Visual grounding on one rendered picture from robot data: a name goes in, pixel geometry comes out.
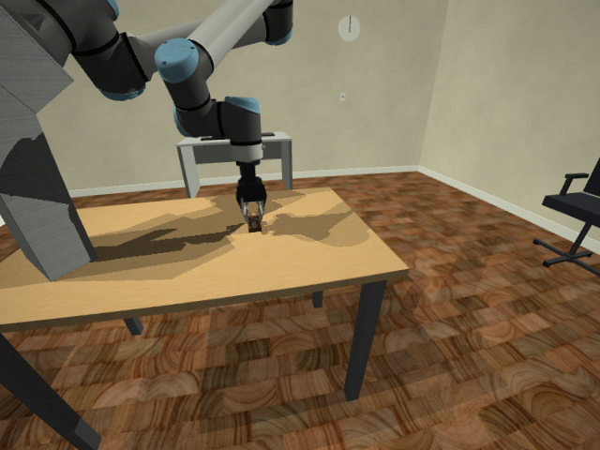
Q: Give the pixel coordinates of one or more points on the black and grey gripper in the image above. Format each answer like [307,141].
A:
[252,189]

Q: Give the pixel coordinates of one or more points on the brown wooden tray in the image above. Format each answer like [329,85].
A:
[255,229]

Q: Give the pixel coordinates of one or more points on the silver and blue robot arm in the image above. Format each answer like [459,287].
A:
[119,65]

